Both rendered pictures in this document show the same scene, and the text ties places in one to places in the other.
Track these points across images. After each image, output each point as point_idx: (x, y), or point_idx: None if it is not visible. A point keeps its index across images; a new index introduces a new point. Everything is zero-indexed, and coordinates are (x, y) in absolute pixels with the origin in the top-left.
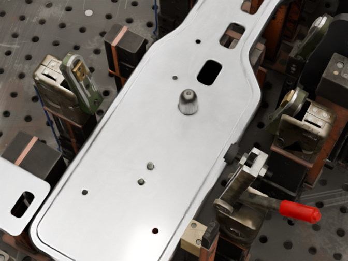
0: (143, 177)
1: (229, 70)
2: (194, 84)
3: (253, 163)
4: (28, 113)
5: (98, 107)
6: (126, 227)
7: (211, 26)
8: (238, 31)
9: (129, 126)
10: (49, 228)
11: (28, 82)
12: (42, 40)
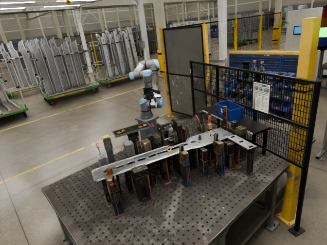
0: (212, 135)
1: (190, 141)
2: (196, 141)
3: (200, 111)
4: (228, 182)
5: (212, 178)
6: (218, 132)
7: (188, 146)
8: (179, 159)
9: (210, 139)
10: (229, 134)
11: (226, 187)
12: (218, 194)
